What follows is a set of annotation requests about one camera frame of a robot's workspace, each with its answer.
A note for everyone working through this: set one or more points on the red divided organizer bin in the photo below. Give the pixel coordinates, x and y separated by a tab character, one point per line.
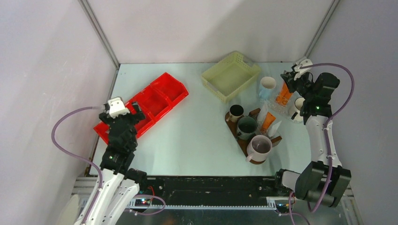
155	100

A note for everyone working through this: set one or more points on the clear textured acrylic tray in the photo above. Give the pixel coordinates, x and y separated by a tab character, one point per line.
281	105

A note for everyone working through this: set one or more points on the dark blue capped tube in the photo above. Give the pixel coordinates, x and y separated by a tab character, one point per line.
263	112

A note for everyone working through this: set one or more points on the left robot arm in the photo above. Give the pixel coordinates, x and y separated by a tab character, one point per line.
117	183

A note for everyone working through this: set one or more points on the cream plastic basket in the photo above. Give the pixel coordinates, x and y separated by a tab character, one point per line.
227	78

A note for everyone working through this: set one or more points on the brown oval wooden tray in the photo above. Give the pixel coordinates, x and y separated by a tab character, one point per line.
243	144

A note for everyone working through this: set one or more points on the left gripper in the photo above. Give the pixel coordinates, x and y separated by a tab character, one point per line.
135	116

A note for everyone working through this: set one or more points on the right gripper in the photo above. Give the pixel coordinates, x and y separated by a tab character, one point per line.
289	78

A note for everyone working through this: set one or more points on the orange toothpaste tube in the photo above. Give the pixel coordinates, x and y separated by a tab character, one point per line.
269	119
284	95

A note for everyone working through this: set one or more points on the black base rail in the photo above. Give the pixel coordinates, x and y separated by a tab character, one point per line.
216	191

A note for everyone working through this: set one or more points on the pink capped tube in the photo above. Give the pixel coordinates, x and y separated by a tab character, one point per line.
273	129

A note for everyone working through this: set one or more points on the brown mug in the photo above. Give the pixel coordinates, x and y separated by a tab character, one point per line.
235	112

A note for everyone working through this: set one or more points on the pink white mug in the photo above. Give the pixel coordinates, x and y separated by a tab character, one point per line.
258	149

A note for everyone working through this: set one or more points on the dark green mug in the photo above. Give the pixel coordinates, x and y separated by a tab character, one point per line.
246	128

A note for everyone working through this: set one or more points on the white mug black handle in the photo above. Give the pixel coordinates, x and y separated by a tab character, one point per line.
295	109

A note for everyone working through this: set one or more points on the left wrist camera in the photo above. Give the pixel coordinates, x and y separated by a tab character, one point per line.
115	107

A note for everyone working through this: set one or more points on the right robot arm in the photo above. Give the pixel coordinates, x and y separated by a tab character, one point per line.
324	180

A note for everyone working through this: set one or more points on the light blue mug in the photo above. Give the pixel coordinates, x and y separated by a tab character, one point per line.
266	87

